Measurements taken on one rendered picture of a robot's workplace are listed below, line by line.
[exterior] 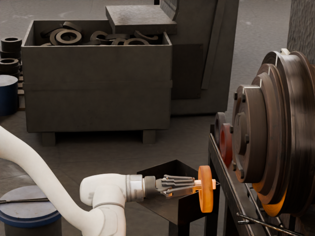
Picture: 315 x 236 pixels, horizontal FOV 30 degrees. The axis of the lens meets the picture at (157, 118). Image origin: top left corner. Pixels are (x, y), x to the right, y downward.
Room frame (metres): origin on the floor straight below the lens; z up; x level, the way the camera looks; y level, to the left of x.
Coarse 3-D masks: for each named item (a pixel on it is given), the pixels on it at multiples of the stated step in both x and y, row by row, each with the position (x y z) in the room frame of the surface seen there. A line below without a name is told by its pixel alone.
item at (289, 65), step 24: (288, 72) 1.45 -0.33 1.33; (288, 96) 1.39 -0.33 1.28; (312, 96) 1.40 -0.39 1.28; (288, 120) 1.37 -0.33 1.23; (312, 120) 1.36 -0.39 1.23; (288, 144) 1.35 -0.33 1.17; (312, 144) 1.33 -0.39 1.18; (288, 168) 1.32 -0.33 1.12; (312, 168) 1.32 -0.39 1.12; (288, 192) 1.32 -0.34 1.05
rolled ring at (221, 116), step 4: (220, 112) 2.65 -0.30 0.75; (216, 116) 2.68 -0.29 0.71; (220, 116) 2.60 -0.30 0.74; (224, 116) 2.61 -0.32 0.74; (216, 120) 2.68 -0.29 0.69; (220, 120) 2.58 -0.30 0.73; (224, 120) 2.58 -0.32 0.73; (216, 124) 2.69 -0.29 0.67; (220, 124) 2.56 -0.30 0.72; (216, 128) 2.69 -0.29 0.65; (220, 128) 2.55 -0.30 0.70; (216, 132) 2.68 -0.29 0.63; (216, 136) 2.67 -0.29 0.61; (216, 140) 2.65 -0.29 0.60
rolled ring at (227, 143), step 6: (222, 126) 2.48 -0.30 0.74; (228, 126) 2.43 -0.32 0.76; (222, 132) 2.49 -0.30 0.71; (228, 132) 2.40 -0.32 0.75; (222, 138) 2.51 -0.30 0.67; (228, 138) 2.37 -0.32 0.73; (222, 144) 2.50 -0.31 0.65; (228, 144) 2.36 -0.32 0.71; (222, 150) 2.48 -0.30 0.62; (228, 150) 2.35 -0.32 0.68; (222, 156) 2.43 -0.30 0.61; (228, 156) 2.36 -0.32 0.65; (228, 162) 2.38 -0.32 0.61
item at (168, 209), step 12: (156, 168) 2.11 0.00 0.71; (168, 168) 2.15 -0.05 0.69; (180, 168) 2.16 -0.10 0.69; (192, 168) 2.10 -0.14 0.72; (216, 192) 1.96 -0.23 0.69; (144, 204) 2.03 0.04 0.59; (156, 204) 2.03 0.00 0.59; (168, 204) 2.03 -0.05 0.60; (180, 204) 1.86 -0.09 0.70; (192, 204) 1.89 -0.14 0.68; (216, 204) 1.97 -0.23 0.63; (168, 216) 1.92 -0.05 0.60; (180, 216) 1.86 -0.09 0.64; (192, 216) 1.89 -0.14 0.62; (204, 216) 1.93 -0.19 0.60; (180, 228) 1.96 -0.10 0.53
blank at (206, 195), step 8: (200, 168) 1.74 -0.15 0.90; (208, 168) 1.74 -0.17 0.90; (200, 176) 1.74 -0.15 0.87; (208, 176) 1.70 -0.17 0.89; (208, 184) 1.68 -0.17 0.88; (200, 192) 1.76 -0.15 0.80; (208, 192) 1.66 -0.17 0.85; (200, 200) 1.74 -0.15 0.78; (208, 200) 1.66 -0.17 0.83; (208, 208) 1.67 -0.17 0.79
